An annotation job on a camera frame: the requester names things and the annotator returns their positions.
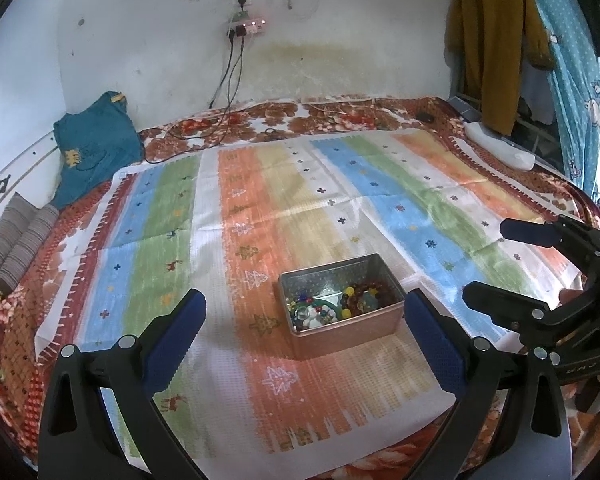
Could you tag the metal tin box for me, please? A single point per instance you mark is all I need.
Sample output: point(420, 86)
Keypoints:
point(340, 330)

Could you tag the pink power strip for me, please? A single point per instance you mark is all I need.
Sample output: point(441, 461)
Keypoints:
point(247, 25)

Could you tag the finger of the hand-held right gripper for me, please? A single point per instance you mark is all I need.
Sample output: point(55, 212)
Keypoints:
point(525, 232)
point(500, 305)

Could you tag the white headboard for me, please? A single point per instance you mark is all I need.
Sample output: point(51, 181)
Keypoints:
point(30, 160)

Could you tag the striped colourful cloth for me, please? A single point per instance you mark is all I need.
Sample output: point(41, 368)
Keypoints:
point(280, 200)

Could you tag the light blue hanging garment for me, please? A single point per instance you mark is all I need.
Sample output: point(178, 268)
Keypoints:
point(532, 95)

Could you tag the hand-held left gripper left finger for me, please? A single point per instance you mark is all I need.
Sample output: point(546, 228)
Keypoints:
point(180, 335)

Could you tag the brown striped cushion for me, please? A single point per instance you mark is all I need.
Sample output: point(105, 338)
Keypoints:
point(10, 230)
point(32, 245)

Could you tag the brown hanging garment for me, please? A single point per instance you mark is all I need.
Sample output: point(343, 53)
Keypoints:
point(490, 35)

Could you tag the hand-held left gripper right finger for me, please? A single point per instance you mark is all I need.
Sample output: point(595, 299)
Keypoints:
point(430, 335)

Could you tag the teal pillow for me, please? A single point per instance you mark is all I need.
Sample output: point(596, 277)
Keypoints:
point(95, 145)

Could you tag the person's right hand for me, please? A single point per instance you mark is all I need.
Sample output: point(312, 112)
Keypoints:
point(571, 296)

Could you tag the blue dotted curtain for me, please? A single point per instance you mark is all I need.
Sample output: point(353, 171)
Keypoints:
point(575, 85)

